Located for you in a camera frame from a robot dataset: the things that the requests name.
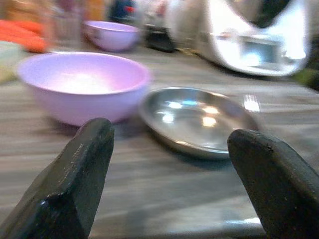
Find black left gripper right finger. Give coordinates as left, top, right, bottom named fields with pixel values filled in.
left=227, top=128, right=319, bottom=239

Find large purple plastic bowl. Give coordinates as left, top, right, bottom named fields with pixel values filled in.
left=15, top=51, right=152, bottom=126

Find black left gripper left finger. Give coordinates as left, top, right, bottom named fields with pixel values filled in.
left=0, top=118, right=115, bottom=239

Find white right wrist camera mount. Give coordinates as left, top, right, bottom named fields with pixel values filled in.
left=171, top=0, right=314, bottom=76

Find small purple plastic bowl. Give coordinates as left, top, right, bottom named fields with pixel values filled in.
left=83, top=20, right=140, bottom=52

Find shiny steel plate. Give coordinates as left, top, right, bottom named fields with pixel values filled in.
left=138, top=87, right=260, bottom=160

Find pale green container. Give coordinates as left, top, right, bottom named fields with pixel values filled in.
left=0, top=41, right=25, bottom=84

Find black box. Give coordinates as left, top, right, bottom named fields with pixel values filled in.
left=144, top=23, right=178, bottom=53

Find orange carrot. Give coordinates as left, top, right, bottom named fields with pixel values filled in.
left=0, top=19, right=49, bottom=53

